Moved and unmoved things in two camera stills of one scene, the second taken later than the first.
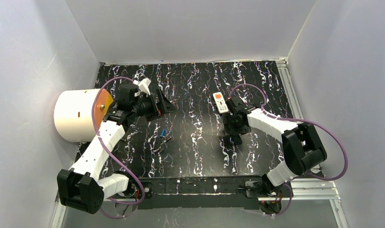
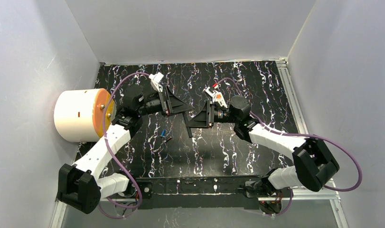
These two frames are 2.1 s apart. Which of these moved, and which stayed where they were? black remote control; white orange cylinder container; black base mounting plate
Moved: black remote control
Stayed: black base mounting plate; white orange cylinder container
